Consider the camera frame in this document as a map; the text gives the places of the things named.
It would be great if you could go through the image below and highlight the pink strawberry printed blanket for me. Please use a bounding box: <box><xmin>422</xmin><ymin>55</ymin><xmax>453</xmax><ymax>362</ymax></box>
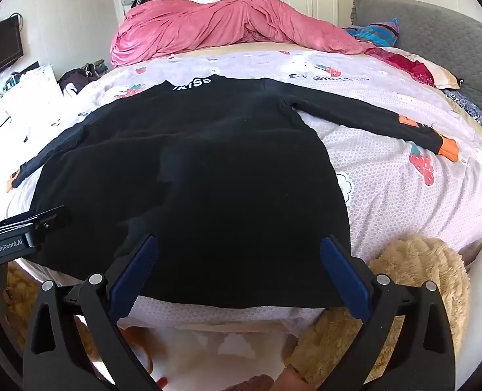
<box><xmin>0</xmin><ymin>43</ymin><xmax>482</xmax><ymax>335</ymax></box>

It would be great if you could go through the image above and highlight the blue patterned cloth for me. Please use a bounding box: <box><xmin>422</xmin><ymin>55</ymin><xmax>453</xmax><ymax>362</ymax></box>
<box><xmin>443</xmin><ymin>87</ymin><xmax>482</xmax><ymax>143</ymax></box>

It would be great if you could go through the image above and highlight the black t-shirt orange print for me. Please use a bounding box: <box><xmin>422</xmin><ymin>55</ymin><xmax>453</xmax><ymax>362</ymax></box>
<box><xmin>7</xmin><ymin>75</ymin><xmax>459</xmax><ymax>310</ymax></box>

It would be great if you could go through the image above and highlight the grey quilted headboard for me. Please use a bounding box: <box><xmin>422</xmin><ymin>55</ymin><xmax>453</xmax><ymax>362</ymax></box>
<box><xmin>349</xmin><ymin>0</ymin><xmax>482</xmax><ymax>131</ymax></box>

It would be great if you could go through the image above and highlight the pink duvet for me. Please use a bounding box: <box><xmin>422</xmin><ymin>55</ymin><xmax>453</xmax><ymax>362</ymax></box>
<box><xmin>111</xmin><ymin>0</ymin><xmax>374</xmax><ymax>68</ymax></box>

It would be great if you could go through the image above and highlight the cream pillow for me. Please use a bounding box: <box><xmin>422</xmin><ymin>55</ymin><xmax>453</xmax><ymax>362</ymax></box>
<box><xmin>388</xmin><ymin>47</ymin><xmax>461</xmax><ymax>89</ymax></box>

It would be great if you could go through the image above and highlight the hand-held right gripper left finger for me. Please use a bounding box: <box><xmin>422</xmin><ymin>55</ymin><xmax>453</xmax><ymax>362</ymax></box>
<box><xmin>22</xmin><ymin>234</ymin><xmax>160</xmax><ymax>391</ymax></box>

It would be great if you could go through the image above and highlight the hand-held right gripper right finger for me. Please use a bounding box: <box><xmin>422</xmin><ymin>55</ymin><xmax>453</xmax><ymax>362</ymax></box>
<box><xmin>320</xmin><ymin>234</ymin><xmax>457</xmax><ymax>391</ymax></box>

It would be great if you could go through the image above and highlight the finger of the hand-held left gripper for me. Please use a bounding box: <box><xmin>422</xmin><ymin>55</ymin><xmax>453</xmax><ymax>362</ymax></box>
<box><xmin>24</xmin><ymin>206</ymin><xmax>73</xmax><ymax>250</ymax></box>

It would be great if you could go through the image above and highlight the striped blue pink pillow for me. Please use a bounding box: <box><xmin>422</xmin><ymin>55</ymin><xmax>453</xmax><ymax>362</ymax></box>
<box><xmin>341</xmin><ymin>17</ymin><xmax>400</xmax><ymax>47</ymax></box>

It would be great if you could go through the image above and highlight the pile of dark clothes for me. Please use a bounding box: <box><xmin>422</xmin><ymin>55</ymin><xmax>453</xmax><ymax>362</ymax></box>
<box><xmin>57</xmin><ymin>60</ymin><xmax>109</xmax><ymax>98</ymax></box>

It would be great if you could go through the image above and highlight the white dresser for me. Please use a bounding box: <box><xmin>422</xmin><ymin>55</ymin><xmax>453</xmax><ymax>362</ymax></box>
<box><xmin>0</xmin><ymin>62</ymin><xmax>64</xmax><ymax>159</ymax></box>

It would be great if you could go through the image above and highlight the red patterned cloth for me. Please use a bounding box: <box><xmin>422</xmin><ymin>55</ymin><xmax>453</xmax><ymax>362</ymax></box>
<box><xmin>365</xmin><ymin>47</ymin><xmax>435</xmax><ymax>86</ymax></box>

